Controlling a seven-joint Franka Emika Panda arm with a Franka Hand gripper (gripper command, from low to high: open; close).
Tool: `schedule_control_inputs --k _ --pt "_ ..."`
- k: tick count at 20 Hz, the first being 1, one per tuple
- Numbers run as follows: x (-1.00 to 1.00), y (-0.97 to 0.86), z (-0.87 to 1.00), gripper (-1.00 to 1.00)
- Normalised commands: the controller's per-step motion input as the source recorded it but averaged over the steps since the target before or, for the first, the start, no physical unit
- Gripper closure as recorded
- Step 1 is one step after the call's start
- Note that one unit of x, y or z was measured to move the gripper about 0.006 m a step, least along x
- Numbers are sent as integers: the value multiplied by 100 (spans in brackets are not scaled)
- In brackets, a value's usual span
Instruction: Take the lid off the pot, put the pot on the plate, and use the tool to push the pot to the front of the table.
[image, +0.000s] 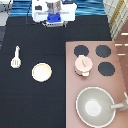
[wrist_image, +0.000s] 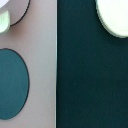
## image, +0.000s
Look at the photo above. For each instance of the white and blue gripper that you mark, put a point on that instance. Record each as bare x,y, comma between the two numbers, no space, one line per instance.
53,20

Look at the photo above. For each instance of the pink pot lid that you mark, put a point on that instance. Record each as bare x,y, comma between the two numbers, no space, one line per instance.
83,63

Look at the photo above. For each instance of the cream round plate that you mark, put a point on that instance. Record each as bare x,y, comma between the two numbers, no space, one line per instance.
41,72

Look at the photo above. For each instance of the cream slotted spatula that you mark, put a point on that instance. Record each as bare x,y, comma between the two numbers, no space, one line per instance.
16,61

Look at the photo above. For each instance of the pink pot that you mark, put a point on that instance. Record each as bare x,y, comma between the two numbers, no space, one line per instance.
82,73

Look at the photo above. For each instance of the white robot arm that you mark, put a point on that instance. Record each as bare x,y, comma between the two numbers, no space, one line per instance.
53,13

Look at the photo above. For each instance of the pink stove top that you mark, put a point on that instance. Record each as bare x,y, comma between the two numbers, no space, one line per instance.
105,73

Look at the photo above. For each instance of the black table mat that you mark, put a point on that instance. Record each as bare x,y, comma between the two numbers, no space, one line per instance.
25,102

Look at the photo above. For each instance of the large grey frying pan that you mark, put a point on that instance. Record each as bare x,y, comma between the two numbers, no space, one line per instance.
96,107

